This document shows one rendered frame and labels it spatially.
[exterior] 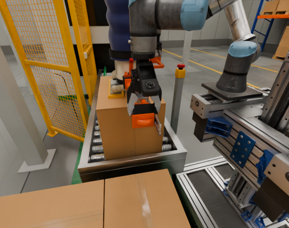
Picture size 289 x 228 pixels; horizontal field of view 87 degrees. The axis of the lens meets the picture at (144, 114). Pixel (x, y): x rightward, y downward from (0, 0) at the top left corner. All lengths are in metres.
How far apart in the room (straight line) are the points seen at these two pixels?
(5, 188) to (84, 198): 1.21
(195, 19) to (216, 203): 1.25
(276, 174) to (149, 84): 0.50
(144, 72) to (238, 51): 0.57
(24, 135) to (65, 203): 1.04
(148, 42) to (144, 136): 0.68
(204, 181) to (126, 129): 0.85
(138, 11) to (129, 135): 0.71
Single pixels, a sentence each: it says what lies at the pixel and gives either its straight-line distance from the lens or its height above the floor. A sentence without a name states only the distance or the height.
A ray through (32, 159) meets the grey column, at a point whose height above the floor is 0.10.
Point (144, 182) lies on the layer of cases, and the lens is 0.99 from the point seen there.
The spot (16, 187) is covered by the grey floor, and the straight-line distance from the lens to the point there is 2.03.
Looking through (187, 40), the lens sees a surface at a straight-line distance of 3.89.
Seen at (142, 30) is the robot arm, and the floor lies 1.34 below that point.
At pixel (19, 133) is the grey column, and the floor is 0.45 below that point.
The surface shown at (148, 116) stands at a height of 1.09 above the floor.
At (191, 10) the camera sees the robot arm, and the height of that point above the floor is 1.38.
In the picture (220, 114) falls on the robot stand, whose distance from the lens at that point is 0.95.
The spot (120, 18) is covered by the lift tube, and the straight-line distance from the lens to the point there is 0.96.
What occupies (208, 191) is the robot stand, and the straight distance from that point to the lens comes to 1.45.
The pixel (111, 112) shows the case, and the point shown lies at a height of 0.92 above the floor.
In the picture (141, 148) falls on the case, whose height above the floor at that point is 0.61.
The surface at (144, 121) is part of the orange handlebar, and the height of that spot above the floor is 1.08.
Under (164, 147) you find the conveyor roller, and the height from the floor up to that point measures 0.54.
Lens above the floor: 1.36
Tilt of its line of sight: 31 degrees down
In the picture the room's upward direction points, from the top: straight up
